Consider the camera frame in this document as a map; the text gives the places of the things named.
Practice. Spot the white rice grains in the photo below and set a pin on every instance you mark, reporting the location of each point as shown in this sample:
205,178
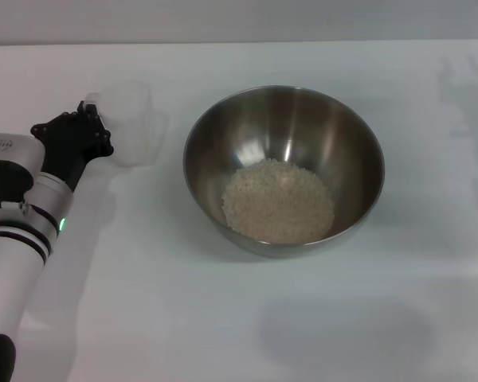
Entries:
279,203

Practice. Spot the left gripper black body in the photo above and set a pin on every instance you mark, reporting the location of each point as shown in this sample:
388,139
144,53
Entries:
69,155

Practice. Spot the stainless steel mixing bowl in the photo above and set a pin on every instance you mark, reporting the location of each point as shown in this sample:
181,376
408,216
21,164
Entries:
287,119

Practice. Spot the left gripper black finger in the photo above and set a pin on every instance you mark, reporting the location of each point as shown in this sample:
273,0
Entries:
59,123
103,141

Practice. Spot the clear plastic measuring cup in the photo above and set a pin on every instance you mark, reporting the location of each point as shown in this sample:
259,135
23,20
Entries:
131,131

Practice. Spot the left robot arm silver white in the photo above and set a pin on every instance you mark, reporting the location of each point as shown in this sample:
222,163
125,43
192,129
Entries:
20,258

